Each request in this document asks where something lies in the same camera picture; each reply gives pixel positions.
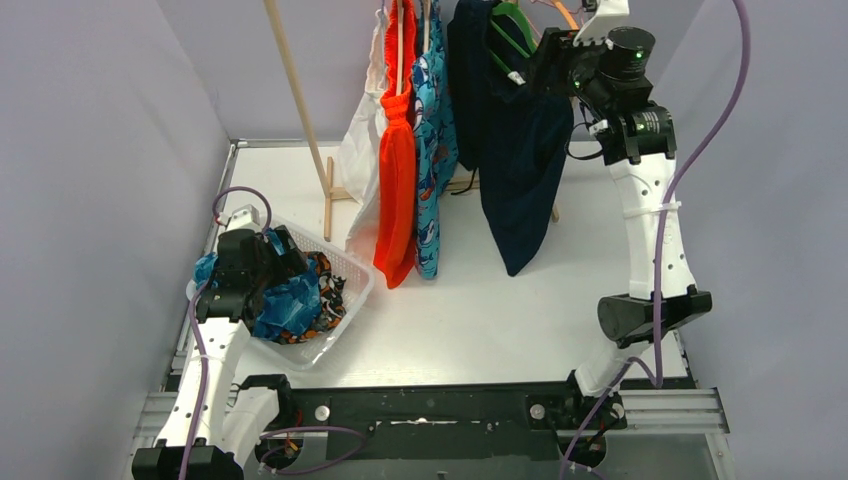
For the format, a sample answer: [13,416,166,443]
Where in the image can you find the camouflage orange black shorts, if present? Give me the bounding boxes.
[277,251,347,344]

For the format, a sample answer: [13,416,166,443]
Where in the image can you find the white plastic basket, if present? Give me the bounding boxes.
[187,208,374,370]

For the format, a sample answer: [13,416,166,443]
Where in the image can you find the orange wooden hanger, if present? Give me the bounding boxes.
[550,0,580,30]

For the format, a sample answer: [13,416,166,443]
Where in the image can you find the orange mesh shorts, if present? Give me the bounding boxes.
[373,1,418,289]

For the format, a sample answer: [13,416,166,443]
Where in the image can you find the teal shark print shorts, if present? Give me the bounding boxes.
[412,1,458,280]

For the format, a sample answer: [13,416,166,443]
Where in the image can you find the wooden clothes rack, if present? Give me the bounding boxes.
[262,0,561,243]

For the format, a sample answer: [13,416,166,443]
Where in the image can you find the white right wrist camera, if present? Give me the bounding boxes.
[573,0,630,47]

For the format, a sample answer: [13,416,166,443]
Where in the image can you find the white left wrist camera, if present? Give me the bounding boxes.
[224,205,263,232]

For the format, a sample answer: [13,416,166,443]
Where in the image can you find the white garment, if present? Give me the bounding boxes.
[337,5,389,262]

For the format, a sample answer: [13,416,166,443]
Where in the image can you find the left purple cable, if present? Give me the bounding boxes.
[177,186,369,480]

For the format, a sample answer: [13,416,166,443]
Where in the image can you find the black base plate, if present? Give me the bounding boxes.
[253,380,628,474]

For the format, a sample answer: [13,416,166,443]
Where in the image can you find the green hanger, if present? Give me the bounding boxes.
[486,1,536,86]

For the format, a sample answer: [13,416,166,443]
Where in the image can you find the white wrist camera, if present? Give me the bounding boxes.
[573,0,630,47]
[224,205,263,232]

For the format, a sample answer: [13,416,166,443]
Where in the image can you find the navy blue shorts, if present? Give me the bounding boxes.
[447,1,574,276]

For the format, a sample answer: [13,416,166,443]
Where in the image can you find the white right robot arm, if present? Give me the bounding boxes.
[528,27,713,427]

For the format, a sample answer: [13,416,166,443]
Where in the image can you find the blue leaf print shorts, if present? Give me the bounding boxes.
[193,229,321,341]

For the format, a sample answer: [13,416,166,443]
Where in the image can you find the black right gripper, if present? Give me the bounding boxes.
[523,25,614,112]

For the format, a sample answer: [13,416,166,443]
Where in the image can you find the left wooden hanger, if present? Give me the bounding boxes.
[393,0,404,96]

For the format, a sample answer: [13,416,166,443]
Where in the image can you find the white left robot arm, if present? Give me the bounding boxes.
[131,226,307,479]

